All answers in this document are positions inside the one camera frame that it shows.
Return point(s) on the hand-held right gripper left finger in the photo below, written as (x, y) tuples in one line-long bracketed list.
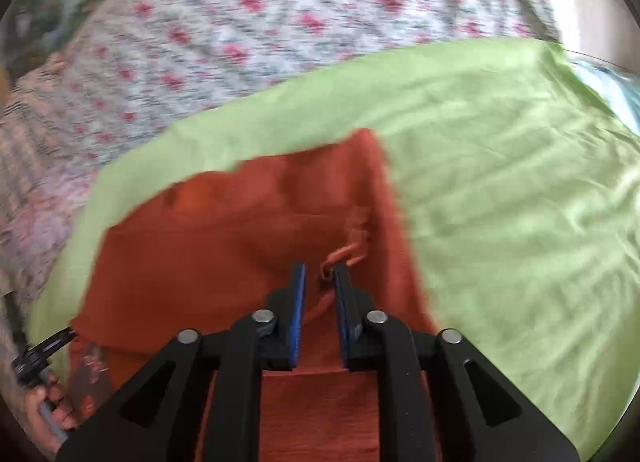
[(298, 312)]

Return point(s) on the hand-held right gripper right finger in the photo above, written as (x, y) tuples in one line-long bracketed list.
[(343, 312)]

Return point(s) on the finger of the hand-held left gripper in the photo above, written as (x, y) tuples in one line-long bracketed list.
[(59, 339)]

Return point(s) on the orange knit garment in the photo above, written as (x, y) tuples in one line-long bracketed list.
[(225, 252)]

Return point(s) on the person's left hand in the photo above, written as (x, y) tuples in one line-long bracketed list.
[(57, 417)]

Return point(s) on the light green cloth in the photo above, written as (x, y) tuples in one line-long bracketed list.
[(500, 192)]

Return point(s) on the red floral bedsheet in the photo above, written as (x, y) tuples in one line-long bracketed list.
[(300, 17)]

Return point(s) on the light blue cloth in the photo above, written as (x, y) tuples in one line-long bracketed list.
[(615, 92)]

